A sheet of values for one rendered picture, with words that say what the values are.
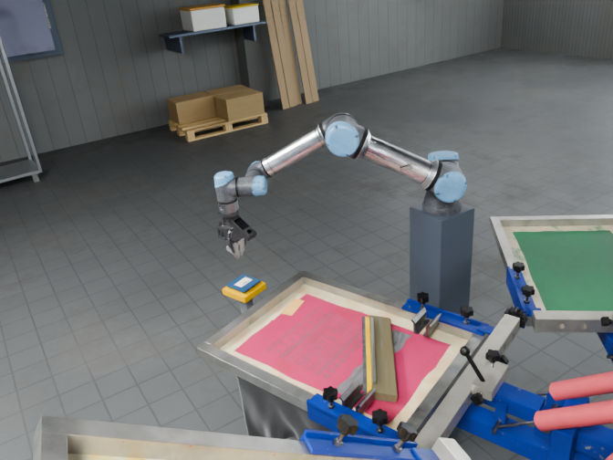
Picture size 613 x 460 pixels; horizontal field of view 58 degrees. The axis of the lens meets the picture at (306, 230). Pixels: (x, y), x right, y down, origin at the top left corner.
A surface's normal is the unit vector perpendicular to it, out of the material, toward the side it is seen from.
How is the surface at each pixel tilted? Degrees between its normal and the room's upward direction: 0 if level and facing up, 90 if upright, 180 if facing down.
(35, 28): 90
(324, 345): 0
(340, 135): 86
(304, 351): 0
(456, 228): 90
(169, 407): 0
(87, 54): 90
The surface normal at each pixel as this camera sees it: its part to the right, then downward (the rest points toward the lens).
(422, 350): -0.08, -0.89
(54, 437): 0.42, -0.88
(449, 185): 0.05, 0.50
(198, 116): 0.54, 0.33
